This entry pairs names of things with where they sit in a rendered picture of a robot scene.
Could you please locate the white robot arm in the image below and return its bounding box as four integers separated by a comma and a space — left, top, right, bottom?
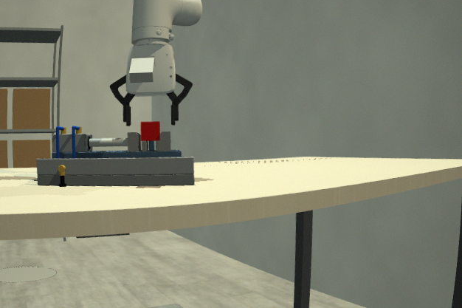
129, 0, 202, 83

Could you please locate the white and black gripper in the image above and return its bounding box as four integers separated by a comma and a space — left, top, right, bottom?
110, 41, 193, 126

